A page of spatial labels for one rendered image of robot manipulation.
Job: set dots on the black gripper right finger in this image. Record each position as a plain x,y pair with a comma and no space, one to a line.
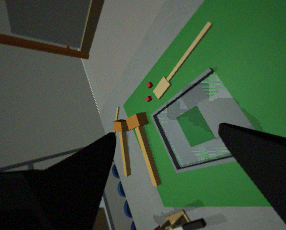
263,157

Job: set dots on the wooden mallet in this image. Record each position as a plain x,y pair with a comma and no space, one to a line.
137,121
121,126

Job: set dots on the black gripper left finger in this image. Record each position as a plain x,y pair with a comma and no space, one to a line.
67,195

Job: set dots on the small red cube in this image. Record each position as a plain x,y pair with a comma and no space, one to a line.
149,85
148,98

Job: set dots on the red putter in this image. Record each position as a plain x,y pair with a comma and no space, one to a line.
191,225

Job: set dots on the green putting mat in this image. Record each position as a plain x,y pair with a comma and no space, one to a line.
246,48

